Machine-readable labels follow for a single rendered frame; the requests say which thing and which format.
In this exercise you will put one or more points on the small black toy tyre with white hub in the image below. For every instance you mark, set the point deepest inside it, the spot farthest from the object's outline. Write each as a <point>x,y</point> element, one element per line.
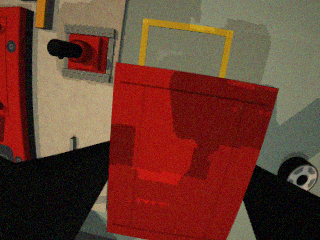
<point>299,171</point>

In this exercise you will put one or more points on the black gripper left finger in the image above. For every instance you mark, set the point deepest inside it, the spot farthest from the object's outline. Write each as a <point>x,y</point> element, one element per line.
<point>49,198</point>

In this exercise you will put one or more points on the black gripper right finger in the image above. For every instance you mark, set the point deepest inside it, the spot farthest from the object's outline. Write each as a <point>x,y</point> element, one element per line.
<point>279,210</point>

